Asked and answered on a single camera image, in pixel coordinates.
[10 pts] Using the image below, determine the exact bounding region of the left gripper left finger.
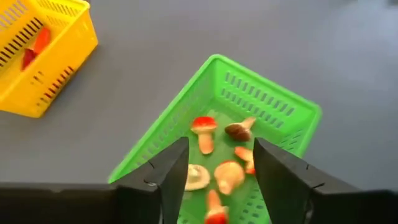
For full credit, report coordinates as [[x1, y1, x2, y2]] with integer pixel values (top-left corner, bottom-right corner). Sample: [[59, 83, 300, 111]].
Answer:
[[0, 136, 190, 224]]

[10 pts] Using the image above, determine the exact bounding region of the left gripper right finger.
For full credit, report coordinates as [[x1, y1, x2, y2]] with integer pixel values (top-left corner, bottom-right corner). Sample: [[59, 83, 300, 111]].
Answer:
[[252, 136, 398, 224]]

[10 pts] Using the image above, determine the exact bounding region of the orange toy mushroom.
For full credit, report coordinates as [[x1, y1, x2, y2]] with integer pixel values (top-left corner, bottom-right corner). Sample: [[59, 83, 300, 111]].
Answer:
[[233, 146, 256, 175]]

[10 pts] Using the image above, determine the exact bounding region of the brown toy mushroom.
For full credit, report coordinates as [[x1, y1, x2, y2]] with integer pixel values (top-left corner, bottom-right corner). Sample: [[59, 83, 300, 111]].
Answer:
[[224, 116, 257, 143]]

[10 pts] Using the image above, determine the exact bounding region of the red toy chili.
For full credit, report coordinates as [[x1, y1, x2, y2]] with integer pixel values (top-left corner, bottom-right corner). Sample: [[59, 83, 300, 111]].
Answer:
[[20, 48, 38, 71]]

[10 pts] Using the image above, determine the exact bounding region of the orange toy chili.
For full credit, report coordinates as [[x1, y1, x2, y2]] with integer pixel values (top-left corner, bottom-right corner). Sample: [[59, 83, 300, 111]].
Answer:
[[32, 26, 52, 55]]

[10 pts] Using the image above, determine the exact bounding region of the green plastic basket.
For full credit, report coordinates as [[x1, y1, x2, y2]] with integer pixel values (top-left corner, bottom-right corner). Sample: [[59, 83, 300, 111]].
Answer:
[[108, 54, 323, 224]]

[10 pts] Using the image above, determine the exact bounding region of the yellow plastic basket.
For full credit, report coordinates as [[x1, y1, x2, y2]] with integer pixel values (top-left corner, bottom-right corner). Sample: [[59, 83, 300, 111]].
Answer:
[[0, 0, 100, 119]]

